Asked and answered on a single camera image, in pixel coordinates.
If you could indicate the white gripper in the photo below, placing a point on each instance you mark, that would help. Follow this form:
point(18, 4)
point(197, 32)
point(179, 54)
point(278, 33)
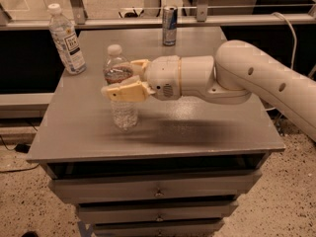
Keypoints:
point(163, 76)

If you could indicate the clear water bottle red label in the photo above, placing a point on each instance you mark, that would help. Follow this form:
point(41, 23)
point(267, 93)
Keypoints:
point(116, 69)

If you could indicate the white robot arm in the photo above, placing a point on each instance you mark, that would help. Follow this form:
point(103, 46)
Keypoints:
point(237, 71)

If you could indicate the blue silver redbull can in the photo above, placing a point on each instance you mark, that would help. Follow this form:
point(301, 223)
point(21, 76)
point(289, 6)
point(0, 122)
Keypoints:
point(169, 25)

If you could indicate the white labelled tea bottle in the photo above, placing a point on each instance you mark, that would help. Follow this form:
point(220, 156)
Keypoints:
point(66, 41)

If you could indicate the grey drawer cabinet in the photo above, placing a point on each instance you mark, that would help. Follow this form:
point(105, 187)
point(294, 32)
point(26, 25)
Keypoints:
point(77, 138)

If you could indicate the top grey drawer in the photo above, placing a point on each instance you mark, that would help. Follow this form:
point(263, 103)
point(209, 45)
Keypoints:
point(128, 188)

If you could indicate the grey drawer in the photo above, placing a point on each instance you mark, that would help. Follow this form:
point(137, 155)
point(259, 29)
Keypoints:
point(172, 228)
point(157, 212)
point(128, 188)

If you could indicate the middle grey drawer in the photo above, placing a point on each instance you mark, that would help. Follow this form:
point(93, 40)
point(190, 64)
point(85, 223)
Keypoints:
point(157, 212)

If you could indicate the bottom grey drawer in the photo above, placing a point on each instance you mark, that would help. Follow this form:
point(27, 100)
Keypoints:
point(172, 228)

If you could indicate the metal railing frame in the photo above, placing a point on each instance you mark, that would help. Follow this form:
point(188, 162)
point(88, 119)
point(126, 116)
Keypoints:
point(110, 14)

